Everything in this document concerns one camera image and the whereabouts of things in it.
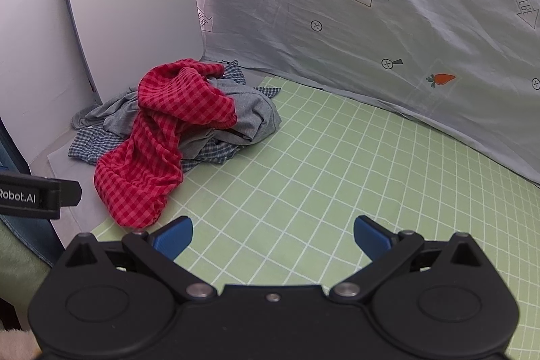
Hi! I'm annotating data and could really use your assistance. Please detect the red checkered shorts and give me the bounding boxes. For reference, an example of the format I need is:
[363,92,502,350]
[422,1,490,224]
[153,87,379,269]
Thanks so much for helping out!
[94,59,237,229]

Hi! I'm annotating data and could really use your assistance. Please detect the blue white checkered shirt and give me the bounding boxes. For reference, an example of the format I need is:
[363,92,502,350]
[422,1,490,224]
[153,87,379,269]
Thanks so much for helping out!
[66,61,283,175]

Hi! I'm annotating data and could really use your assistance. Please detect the green grid mat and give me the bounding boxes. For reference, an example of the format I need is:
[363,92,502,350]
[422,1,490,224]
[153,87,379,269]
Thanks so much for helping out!
[89,75,540,360]

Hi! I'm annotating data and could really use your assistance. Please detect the grey t-shirt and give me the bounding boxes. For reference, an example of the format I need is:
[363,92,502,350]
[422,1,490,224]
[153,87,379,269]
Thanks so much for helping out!
[70,78,283,158]

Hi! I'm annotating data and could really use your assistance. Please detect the grey printed backdrop sheet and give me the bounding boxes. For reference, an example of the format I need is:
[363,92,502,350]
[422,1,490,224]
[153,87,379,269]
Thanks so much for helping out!
[198,0,539,181]

